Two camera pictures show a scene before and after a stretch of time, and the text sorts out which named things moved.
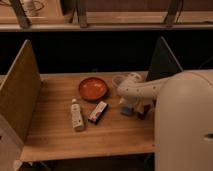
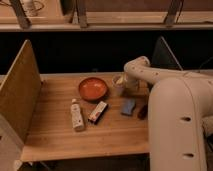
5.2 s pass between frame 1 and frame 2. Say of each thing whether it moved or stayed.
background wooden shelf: stayed
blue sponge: stayed
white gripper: moved
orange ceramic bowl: stayed
